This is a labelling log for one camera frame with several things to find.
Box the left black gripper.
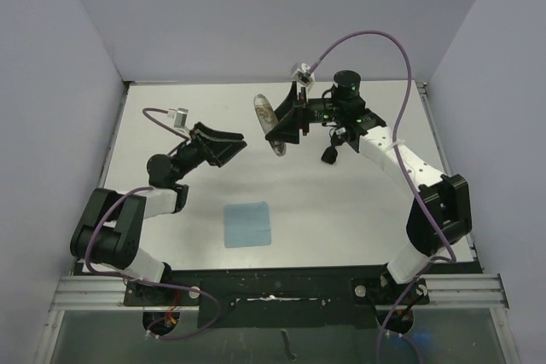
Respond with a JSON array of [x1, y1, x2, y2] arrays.
[[172, 122, 247, 182]]

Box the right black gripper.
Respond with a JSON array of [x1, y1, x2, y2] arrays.
[[265, 83, 345, 144]]

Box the patterned glasses case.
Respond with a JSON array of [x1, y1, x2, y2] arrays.
[[253, 94, 287, 157]]

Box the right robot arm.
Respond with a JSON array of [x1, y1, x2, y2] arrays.
[[253, 70, 472, 303]]

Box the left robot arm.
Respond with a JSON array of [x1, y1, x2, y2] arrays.
[[69, 122, 247, 305]]

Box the black sunglasses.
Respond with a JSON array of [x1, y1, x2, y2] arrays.
[[321, 146, 338, 165]]

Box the blue cleaning cloth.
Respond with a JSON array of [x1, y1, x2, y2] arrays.
[[224, 201, 271, 249]]

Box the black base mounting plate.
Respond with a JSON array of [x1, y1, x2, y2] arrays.
[[124, 266, 429, 329]]

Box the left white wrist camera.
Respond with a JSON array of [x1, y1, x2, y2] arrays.
[[167, 107, 189, 132]]

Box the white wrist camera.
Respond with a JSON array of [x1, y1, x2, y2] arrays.
[[167, 107, 189, 132], [291, 63, 315, 89]]

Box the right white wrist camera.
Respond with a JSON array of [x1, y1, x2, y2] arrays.
[[291, 63, 315, 89]]

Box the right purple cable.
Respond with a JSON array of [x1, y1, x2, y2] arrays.
[[309, 29, 457, 364]]

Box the aluminium frame rail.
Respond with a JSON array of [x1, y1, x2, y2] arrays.
[[50, 274, 509, 311]]

